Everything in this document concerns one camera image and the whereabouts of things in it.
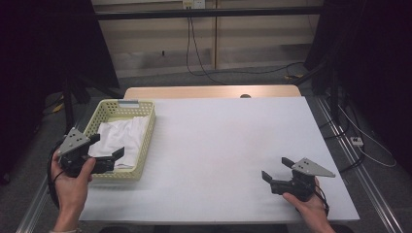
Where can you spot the pale yellow perforated basket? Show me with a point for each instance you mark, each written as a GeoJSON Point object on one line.
{"type": "Point", "coordinates": [147, 129]}

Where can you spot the white cloth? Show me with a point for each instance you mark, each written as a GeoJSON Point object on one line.
{"type": "Point", "coordinates": [121, 139]}

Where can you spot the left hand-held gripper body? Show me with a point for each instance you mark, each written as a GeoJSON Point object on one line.
{"type": "Point", "coordinates": [73, 144]}

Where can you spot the metal floor rail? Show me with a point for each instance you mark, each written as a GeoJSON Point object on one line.
{"type": "Point", "coordinates": [372, 191]}
{"type": "Point", "coordinates": [34, 210]}

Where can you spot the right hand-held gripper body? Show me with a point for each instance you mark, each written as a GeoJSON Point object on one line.
{"type": "Point", "coordinates": [306, 184]}

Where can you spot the white wall socket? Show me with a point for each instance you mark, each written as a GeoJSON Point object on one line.
{"type": "Point", "coordinates": [193, 4]}

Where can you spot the black metal stand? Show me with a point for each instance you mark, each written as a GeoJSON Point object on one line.
{"type": "Point", "coordinates": [68, 103]}

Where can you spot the black horizontal bar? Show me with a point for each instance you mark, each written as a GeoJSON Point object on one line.
{"type": "Point", "coordinates": [207, 13]}

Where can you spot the person's right hand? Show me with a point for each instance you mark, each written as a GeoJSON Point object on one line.
{"type": "Point", "coordinates": [312, 208]}

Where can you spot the white power strip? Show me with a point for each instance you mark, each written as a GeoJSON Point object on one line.
{"type": "Point", "coordinates": [357, 141]}

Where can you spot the white table sheet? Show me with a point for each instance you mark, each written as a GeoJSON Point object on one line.
{"type": "Point", "coordinates": [220, 152]}

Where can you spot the dark curtain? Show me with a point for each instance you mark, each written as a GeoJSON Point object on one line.
{"type": "Point", "coordinates": [372, 64]}
{"type": "Point", "coordinates": [42, 64]}

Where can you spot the wooden table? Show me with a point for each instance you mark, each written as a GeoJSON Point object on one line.
{"type": "Point", "coordinates": [194, 92]}

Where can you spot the person's left hand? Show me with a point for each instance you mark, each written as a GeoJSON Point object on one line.
{"type": "Point", "coordinates": [71, 191]}

